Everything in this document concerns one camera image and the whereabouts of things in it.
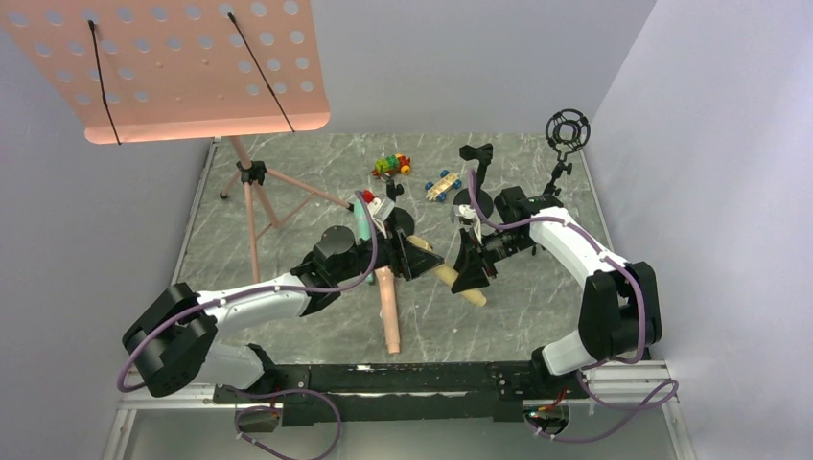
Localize black base frame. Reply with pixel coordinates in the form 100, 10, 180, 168
213, 354, 588, 426

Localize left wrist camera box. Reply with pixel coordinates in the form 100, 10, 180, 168
361, 190, 395, 223

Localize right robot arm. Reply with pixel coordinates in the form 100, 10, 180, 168
452, 187, 662, 376

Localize black tripod shock-mount stand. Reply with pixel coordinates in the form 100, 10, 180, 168
543, 108, 592, 196

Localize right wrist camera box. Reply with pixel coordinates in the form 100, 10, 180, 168
452, 204, 479, 227

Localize pink perforated music stand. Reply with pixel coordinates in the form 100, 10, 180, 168
0, 0, 355, 285

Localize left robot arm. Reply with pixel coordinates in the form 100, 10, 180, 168
122, 226, 443, 398

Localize colourful toy brick car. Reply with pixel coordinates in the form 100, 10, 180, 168
371, 153, 411, 177

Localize pink microphone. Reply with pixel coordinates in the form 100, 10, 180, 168
375, 267, 401, 355

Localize beige toy chassis blue wheels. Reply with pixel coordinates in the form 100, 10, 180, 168
425, 170, 462, 202

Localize black round-base mic stand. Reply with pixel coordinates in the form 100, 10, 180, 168
383, 175, 415, 236
453, 143, 494, 218

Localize green microphone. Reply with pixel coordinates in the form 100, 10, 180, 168
352, 197, 376, 242

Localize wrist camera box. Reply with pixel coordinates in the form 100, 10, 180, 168
361, 190, 395, 223
452, 204, 479, 227

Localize beige microphone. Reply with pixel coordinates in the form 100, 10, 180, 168
407, 235, 487, 307

